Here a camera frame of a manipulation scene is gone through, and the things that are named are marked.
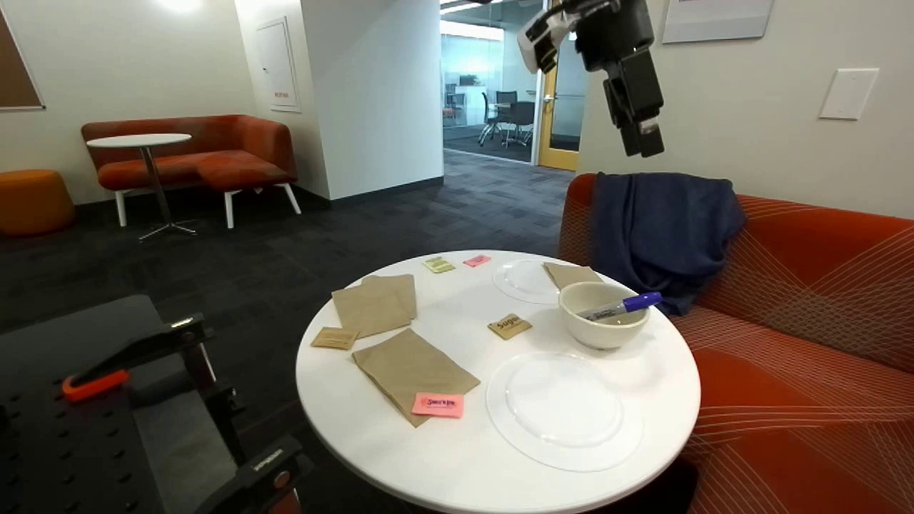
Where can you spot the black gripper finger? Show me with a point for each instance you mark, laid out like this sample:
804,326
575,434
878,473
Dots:
637,103

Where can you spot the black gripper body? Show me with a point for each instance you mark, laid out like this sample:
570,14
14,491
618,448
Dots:
615,33

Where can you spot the blue capped marker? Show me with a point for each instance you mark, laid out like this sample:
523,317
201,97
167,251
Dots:
641,300

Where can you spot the white ceramic bowl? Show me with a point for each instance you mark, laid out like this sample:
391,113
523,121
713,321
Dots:
600,336

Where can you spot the yellow framed glass door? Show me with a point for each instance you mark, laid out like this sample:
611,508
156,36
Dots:
548,124

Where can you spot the black office chair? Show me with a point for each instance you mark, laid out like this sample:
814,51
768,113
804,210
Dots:
517,114

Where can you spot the navy blue blanket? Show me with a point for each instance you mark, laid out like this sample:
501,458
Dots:
658,237

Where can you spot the brown paper napkin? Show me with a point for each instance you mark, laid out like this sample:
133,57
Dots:
570,276

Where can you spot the small clear plastic lid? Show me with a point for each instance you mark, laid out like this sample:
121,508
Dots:
521,281

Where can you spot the pink sweetener packet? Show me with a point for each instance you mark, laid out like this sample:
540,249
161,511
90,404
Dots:
438,406
478,260

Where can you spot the green sweetener packet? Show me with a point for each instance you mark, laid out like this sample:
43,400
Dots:
438,264

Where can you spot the small brown sugar packet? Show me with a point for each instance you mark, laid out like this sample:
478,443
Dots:
508,326

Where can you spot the orange red sofa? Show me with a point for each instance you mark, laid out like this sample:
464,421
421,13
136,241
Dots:
810,380

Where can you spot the brown cardboard piece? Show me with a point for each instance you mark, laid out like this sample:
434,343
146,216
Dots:
374,304

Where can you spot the white notice on pillar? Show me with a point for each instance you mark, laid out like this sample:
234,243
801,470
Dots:
276,66

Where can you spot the small brown paper piece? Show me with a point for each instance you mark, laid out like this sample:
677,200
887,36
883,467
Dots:
334,338

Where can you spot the orange lounge bench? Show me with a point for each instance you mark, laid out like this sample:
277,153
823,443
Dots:
237,144

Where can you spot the small round white table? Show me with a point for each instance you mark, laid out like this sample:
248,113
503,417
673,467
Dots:
138,141

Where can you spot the black metal stand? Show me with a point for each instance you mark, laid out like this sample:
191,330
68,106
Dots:
216,400

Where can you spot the orange round pouf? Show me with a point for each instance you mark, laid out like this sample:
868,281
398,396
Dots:
31,200

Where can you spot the black perforated work table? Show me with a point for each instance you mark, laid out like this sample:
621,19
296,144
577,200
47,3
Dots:
58,447

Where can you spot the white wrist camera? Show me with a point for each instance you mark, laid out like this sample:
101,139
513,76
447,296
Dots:
544,43

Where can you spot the grey wall sign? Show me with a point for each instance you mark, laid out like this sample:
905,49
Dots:
718,19

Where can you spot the white wall switch plate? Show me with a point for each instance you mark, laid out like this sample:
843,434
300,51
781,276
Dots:
848,91

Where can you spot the brown framed wall board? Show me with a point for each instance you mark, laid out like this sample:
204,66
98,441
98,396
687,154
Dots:
14,66

